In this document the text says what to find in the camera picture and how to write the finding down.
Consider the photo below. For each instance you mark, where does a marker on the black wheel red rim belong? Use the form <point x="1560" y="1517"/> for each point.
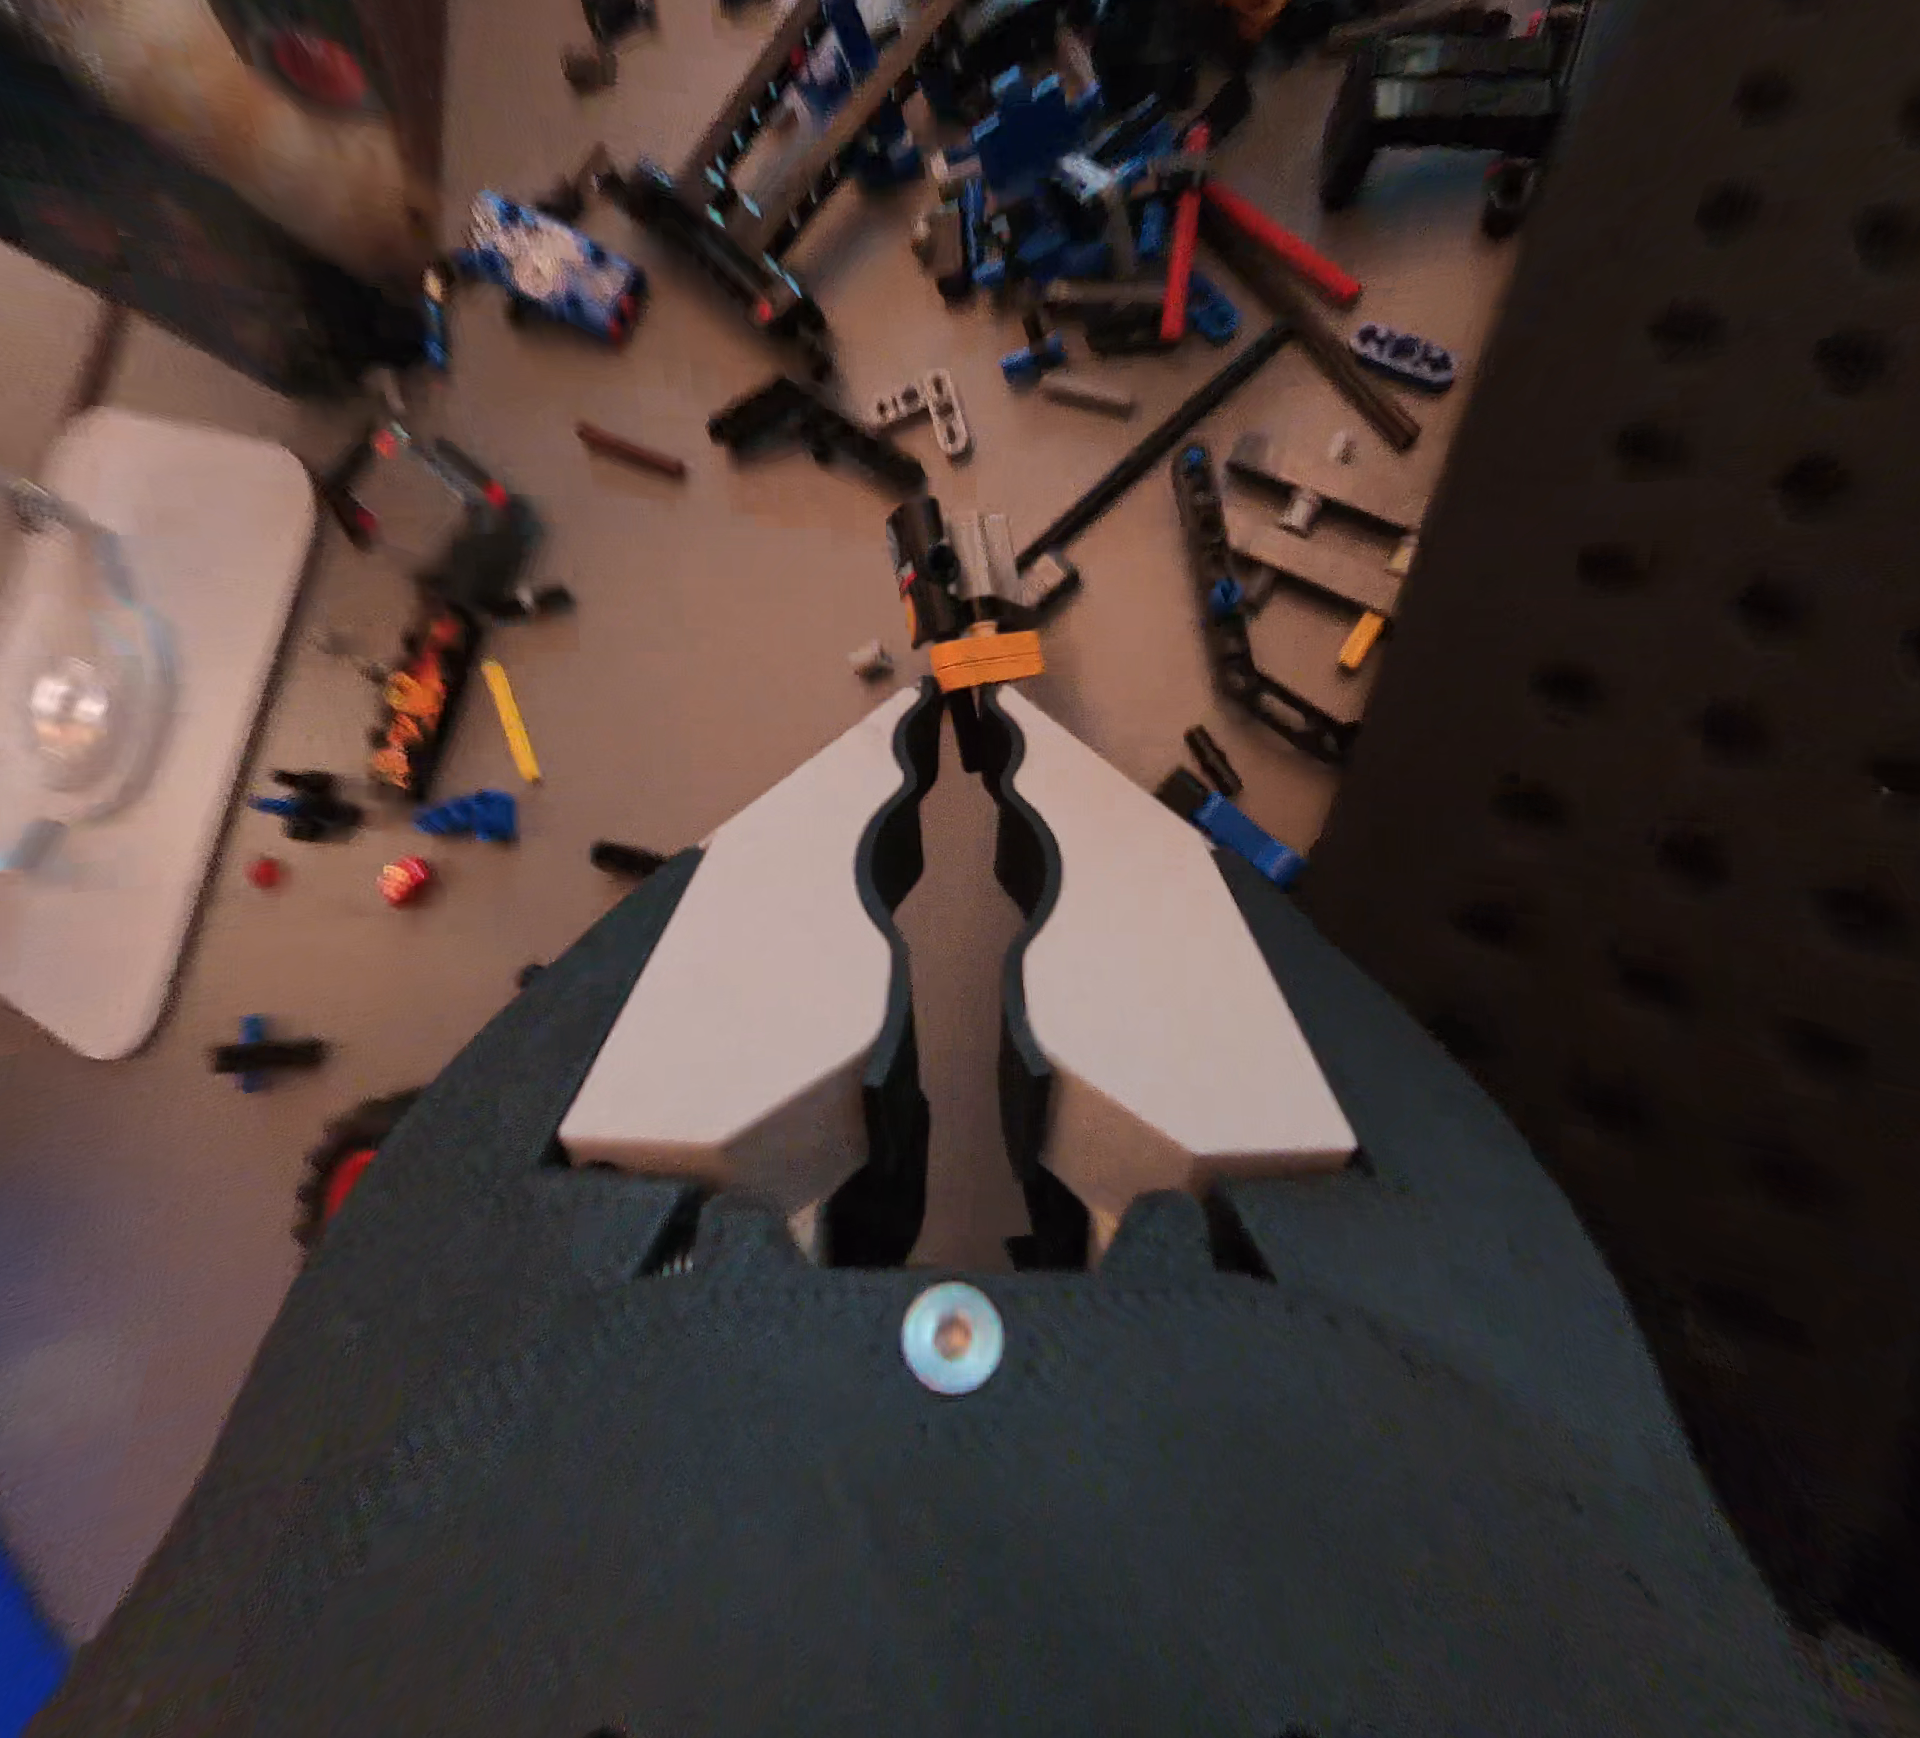
<point x="347" y="1175"/>

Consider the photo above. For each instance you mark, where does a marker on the small black toy connector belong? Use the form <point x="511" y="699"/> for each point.
<point x="266" y="1051"/>

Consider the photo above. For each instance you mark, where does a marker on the monster truck toy set box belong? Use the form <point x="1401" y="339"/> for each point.
<point x="182" y="90"/>

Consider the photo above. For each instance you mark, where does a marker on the pile of loose toy parts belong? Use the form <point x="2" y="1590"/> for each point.
<point x="1036" y="133"/>

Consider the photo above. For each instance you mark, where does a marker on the long black toy axle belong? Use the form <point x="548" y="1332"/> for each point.
<point x="1335" y="353"/>

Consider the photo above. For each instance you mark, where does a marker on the short red toy axle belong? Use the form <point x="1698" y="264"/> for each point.
<point x="1181" y="254"/>

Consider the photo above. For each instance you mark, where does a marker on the blue toy beam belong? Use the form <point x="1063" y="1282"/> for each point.
<point x="1401" y="358"/>

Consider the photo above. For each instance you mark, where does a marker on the brown toy axle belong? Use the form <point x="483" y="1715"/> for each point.
<point x="631" y="450"/>

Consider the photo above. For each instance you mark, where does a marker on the black toy frame block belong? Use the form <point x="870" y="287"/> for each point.
<point x="1440" y="104"/>

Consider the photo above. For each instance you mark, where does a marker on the black beam blue pins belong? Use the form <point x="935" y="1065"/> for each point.
<point x="1246" y="616"/>

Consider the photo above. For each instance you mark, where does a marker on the blue flame sticker panel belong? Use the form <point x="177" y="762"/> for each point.
<point x="558" y="270"/>

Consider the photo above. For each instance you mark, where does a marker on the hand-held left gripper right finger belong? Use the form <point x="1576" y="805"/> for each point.
<point x="1187" y="1019"/>

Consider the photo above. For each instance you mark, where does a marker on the white desk stand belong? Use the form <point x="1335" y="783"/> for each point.
<point x="212" y="568"/>

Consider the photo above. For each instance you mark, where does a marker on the black toy chassis assembly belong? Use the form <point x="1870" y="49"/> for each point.
<point x="720" y="238"/>

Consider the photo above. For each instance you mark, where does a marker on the small blue toy assembly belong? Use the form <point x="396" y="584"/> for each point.
<point x="467" y="817"/>

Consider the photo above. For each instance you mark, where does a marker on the black perforated board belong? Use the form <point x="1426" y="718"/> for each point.
<point x="1680" y="568"/>

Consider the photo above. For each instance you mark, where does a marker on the small grey angled beam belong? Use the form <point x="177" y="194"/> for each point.
<point x="925" y="409"/>

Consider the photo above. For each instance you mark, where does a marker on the yellow toy axle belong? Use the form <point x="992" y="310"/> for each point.
<point x="511" y="718"/>

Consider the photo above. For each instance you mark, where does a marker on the grey desk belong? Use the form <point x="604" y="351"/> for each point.
<point x="720" y="659"/>

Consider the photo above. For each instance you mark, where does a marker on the grey toy pull-back motor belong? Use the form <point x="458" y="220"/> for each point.
<point x="480" y="545"/>

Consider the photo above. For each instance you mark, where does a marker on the black toy pin connector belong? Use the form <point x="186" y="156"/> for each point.
<point x="796" y="425"/>

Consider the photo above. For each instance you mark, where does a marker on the black toy shaft orange collar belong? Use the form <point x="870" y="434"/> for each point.
<point x="936" y="584"/>

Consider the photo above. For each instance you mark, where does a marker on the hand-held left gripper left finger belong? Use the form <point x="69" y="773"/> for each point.
<point x="735" y="1019"/>

